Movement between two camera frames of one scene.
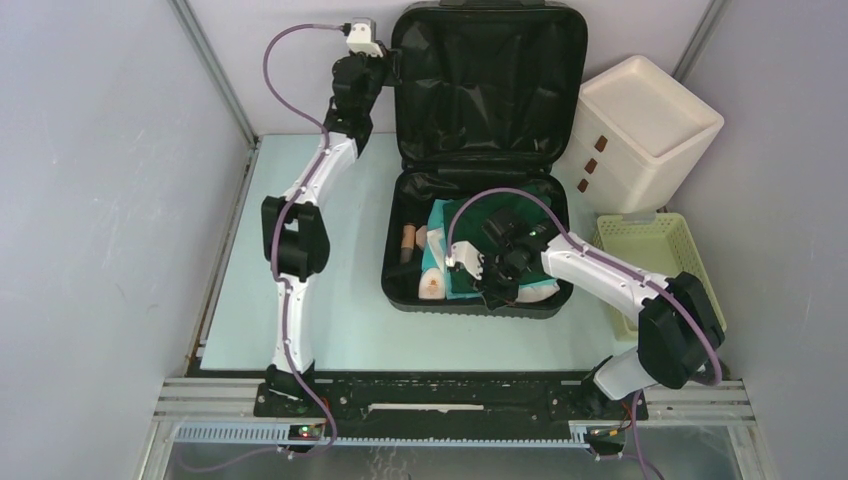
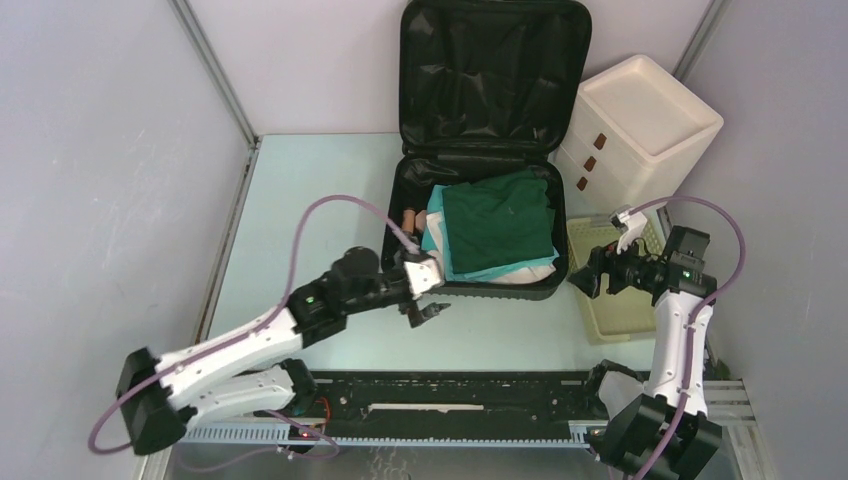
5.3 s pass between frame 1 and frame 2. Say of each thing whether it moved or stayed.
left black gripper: moved
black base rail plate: stayed
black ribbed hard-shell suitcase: moved
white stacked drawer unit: stayed
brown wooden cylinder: moved
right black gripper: moved
